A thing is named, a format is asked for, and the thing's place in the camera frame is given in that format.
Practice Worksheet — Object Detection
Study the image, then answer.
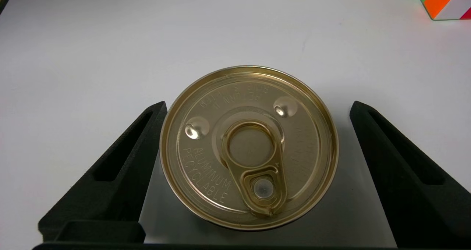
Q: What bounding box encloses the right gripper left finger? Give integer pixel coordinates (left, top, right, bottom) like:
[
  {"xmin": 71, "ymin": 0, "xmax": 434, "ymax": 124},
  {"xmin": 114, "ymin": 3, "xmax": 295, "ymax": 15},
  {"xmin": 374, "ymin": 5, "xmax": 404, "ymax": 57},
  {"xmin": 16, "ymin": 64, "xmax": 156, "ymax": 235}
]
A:
[{"xmin": 38, "ymin": 101, "xmax": 168, "ymax": 243}]

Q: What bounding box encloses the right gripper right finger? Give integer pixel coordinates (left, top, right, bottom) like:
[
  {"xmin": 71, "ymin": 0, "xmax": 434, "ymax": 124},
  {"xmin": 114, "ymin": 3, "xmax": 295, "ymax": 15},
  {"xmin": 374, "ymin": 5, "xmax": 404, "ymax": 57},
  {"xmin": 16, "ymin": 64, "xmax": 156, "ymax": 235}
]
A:
[{"xmin": 349, "ymin": 100, "xmax": 471, "ymax": 249}]

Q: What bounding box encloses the gold lid tin can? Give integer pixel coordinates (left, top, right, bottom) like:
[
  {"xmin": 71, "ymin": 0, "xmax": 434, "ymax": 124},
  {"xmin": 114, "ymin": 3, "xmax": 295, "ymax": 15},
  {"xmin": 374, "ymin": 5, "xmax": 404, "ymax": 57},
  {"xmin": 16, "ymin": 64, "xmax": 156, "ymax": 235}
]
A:
[{"xmin": 159, "ymin": 65, "xmax": 339, "ymax": 231}]

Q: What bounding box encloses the multicoloured puzzle cube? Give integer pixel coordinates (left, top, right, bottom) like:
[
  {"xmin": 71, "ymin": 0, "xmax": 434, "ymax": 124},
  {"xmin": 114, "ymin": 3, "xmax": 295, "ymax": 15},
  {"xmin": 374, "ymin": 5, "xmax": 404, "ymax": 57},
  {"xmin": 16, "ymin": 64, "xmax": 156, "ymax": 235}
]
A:
[{"xmin": 412, "ymin": 0, "xmax": 471, "ymax": 21}]

